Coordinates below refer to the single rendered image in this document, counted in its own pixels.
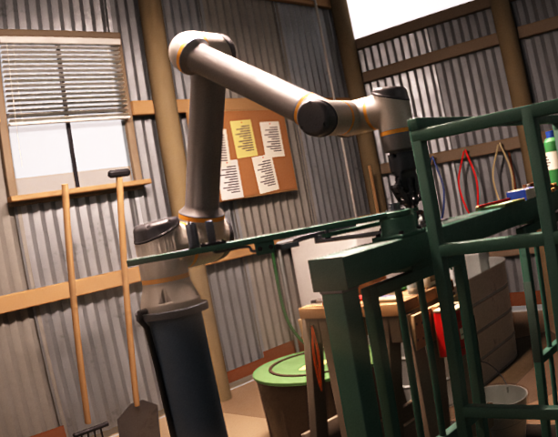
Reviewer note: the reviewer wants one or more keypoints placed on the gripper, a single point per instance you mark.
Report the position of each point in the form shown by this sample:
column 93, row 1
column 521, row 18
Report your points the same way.
column 400, row 165

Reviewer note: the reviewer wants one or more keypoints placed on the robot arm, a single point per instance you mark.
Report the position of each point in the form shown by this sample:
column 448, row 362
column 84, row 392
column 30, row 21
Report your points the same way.
column 242, row 73

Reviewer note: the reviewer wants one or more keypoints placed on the green tray with red rim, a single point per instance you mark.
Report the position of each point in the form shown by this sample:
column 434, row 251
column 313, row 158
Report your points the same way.
column 492, row 204

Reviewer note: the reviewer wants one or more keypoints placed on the blue box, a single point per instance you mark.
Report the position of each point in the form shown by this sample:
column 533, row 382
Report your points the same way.
column 520, row 193

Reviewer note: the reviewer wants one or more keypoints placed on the white tank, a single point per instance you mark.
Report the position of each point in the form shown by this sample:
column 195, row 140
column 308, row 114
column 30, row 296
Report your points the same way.
column 315, row 268

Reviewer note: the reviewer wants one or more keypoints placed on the red canister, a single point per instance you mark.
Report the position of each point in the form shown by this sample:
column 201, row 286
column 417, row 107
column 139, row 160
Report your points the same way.
column 442, row 332

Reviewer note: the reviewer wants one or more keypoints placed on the cork notice board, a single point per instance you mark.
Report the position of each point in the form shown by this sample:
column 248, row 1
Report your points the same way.
column 260, row 155

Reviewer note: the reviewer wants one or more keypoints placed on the green bottle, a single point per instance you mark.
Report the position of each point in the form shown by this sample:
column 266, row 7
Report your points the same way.
column 551, row 155

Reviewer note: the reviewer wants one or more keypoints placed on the wooden table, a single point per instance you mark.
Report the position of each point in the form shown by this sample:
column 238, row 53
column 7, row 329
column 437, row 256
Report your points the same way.
column 312, row 314

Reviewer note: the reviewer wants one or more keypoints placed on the ceiling skylight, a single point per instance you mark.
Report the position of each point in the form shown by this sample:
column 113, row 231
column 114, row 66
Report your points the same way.
column 397, row 13

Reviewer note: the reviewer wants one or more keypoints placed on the white bucket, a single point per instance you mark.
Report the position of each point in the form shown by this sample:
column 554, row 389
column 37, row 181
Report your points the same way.
column 510, row 400

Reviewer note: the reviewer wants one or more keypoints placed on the brown barrel with green lid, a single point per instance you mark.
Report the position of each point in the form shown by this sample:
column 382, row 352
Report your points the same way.
column 278, row 391

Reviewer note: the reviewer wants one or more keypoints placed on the window with white blind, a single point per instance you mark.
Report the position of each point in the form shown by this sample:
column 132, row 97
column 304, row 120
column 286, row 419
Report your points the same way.
column 64, row 114

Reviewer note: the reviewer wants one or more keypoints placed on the green headgate frame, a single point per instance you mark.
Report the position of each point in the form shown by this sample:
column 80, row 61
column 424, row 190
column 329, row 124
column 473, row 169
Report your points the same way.
column 347, row 282

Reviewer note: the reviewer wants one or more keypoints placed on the round wooden post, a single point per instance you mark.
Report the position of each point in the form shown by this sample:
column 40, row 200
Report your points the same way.
column 167, row 118
column 515, row 64

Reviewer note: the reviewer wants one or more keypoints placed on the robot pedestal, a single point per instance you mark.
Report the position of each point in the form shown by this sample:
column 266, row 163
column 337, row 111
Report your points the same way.
column 183, row 364

